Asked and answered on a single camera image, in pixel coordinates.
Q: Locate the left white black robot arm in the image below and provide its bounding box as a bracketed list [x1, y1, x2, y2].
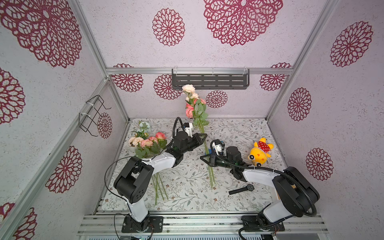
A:
[114, 117, 208, 234]

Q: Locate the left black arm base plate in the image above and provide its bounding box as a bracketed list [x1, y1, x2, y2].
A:
[122, 216, 164, 234]

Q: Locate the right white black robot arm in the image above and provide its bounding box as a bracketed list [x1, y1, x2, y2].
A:
[200, 139, 320, 240]

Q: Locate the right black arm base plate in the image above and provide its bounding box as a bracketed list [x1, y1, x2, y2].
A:
[241, 215, 286, 232]

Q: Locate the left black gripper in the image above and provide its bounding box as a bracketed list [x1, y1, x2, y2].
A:
[182, 133, 208, 155]

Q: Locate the pink rose bouquet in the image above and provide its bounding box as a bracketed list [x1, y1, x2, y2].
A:
[181, 84, 217, 189]
[128, 121, 169, 206]

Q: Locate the black wire wall rack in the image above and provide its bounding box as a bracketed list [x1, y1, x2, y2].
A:
[78, 95, 111, 137]

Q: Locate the dark grey wall shelf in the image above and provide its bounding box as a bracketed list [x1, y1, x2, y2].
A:
[171, 69, 250, 90]

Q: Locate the wooden tray white rim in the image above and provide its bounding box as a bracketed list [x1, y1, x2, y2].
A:
[270, 187, 280, 202]

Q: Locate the black wristwatch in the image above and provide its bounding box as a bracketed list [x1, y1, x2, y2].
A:
[229, 184, 255, 195]

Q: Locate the yellow plush toy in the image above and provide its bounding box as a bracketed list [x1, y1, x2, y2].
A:
[248, 138, 274, 167]

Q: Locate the floral patterned table mat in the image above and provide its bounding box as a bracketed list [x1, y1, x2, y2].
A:
[101, 117, 307, 213]

